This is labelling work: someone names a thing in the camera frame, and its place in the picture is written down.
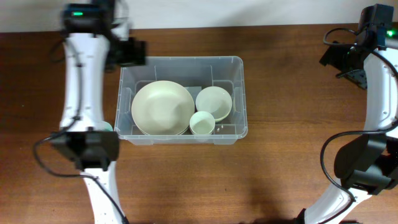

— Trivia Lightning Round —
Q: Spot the cream white bowl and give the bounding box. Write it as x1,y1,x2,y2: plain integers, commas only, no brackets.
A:
131,80,195,135

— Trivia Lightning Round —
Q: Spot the mint green plastic cup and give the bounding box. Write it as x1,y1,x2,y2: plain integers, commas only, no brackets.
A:
101,121,113,131

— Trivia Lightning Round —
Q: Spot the small white bowl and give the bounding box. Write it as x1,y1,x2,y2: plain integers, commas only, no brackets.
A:
195,86,233,122

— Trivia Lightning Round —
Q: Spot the cream plastic cup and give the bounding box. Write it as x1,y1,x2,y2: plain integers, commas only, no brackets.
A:
189,111,215,135

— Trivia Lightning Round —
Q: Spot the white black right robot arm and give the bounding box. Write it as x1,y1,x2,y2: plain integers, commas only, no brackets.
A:
294,45,397,223

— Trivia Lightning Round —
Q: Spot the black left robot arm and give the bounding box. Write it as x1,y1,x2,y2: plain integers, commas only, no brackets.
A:
50,31,129,223

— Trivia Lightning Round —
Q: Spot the clear plastic storage container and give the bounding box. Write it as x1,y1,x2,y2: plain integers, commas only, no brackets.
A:
114,56,248,145

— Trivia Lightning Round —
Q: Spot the black left camera cable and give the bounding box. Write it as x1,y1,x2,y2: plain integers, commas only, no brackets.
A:
32,37,130,224

